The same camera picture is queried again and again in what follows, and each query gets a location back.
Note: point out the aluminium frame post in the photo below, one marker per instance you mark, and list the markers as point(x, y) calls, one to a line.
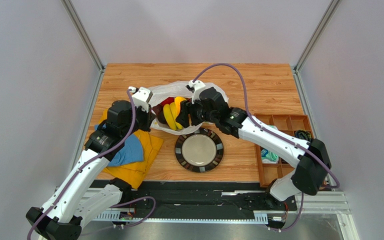
point(76, 20)
point(317, 33)

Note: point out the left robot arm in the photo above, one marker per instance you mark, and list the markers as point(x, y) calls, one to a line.
point(63, 216)

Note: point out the black round plate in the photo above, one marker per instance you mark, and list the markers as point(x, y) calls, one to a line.
point(200, 151)

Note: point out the dark patterned sock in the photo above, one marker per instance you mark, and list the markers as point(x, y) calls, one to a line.
point(303, 135)

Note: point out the left aluminium frame post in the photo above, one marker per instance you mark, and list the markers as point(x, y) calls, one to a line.
point(76, 20)

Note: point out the dark purple fruit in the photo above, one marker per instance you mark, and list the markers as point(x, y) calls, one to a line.
point(158, 109)

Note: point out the wooden compartment tray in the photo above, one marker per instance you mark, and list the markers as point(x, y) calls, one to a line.
point(287, 124)

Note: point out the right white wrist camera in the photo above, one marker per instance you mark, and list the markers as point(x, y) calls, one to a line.
point(196, 87)

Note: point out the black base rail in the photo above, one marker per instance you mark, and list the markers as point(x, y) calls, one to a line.
point(209, 200)

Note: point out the blue cloth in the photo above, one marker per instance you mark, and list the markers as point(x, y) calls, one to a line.
point(132, 152)

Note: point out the teal sock lower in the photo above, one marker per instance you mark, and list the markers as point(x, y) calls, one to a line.
point(268, 157)

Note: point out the white plastic bag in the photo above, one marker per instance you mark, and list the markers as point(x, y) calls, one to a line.
point(179, 89)

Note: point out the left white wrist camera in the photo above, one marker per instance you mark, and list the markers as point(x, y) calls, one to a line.
point(141, 98)

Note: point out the yellow cloth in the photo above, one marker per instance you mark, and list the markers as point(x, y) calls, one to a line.
point(145, 156)

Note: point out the teal sock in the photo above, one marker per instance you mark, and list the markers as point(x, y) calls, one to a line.
point(268, 157)
point(273, 127)

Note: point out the yellow banana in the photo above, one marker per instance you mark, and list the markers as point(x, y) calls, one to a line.
point(170, 114)

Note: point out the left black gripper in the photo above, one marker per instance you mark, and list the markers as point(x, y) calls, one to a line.
point(149, 117)

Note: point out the red apple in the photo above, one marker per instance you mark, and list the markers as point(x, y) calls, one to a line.
point(168, 101)

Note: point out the yellow orange mango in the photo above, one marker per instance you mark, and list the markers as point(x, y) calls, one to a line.
point(177, 103)

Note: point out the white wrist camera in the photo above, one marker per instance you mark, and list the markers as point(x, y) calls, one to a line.
point(196, 87)
point(141, 98)

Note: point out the teal sock upper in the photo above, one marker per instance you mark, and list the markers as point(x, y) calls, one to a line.
point(273, 127)

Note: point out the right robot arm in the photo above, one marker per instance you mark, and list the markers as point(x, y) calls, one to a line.
point(309, 158)

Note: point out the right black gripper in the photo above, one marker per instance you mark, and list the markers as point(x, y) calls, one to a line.
point(192, 113)

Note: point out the right aluminium frame post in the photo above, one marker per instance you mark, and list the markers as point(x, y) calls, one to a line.
point(317, 33)

